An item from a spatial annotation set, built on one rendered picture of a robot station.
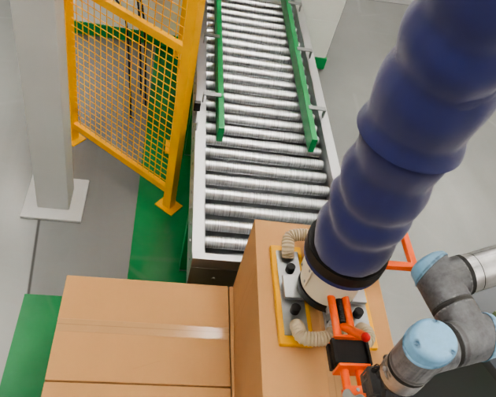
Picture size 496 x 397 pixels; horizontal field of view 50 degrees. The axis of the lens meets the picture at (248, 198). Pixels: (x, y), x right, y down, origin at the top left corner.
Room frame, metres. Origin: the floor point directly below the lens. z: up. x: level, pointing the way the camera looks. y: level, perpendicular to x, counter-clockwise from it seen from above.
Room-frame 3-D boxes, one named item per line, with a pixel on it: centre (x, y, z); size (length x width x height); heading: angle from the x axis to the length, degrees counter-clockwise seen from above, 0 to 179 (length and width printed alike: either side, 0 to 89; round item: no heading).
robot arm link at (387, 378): (0.58, -0.41, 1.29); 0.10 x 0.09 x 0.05; 105
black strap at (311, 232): (0.96, -0.30, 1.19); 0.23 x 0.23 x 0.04
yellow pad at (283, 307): (0.94, -0.20, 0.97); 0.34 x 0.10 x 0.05; 15
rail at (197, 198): (2.36, 0.42, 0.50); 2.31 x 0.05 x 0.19; 15
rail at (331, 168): (2.53, -0.21, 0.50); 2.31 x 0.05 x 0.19; 15
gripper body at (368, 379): (0.59, -0.41, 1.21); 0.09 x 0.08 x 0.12; 15
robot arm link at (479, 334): (0.65, -0.50, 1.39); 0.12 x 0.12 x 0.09; 30
